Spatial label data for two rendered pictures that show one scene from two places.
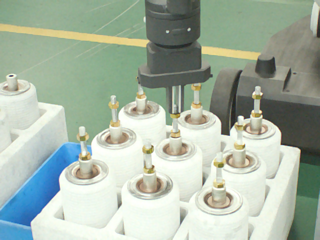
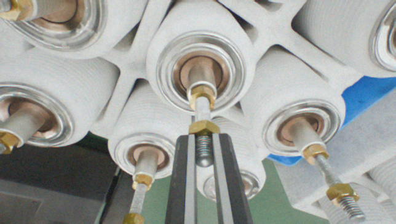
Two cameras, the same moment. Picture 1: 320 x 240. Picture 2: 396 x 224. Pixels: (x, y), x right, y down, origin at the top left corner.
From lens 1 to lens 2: 0.94 m
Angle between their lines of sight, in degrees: 25
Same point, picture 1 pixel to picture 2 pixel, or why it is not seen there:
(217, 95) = (126, 204)
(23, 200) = (360, 95)
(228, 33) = not seen: outside the picture
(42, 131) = not seen: hidden behind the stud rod
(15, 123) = (359, 191)
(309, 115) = (17, 167)
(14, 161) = (381, 139)
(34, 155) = (335, 151)
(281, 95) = (43, 197)
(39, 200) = not seen: hidden behind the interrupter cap
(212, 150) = (133, 103)
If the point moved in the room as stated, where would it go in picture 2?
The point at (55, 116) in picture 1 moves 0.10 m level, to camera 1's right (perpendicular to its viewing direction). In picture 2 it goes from (304, 195) to (258, 192)
